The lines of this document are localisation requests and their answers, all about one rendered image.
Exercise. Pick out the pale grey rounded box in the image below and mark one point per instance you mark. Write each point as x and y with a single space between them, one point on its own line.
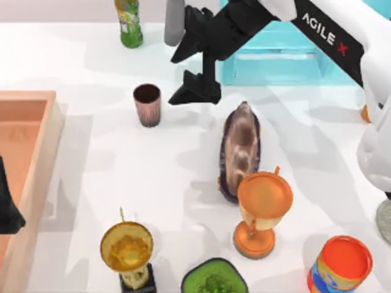
174 21

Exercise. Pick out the brown cup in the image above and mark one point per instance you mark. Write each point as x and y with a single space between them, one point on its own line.
148 107

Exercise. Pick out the green bottle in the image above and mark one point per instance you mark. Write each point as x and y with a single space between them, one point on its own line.
131 27

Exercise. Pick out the light blue rack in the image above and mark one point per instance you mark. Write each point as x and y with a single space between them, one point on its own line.
275 65

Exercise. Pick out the orange trophy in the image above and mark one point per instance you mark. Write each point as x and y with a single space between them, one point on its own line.
264 195

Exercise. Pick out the small orange object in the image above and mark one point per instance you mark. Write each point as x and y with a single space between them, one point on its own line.
365 113

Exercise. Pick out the gold trophy with black base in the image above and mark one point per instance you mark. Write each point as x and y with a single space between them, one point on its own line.
126 247

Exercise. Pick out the shallow salmon-coloured box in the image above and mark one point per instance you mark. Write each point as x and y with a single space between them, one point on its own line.
27 143

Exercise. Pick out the black pot with green plant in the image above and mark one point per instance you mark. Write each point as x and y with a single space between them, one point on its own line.
214 276

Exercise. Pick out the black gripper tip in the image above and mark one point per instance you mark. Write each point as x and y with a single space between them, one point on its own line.
7 207

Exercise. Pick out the orange and blue can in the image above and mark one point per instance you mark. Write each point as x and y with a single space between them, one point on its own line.
345 262

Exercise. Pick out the grey rounded object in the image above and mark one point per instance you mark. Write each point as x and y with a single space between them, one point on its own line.
384 222

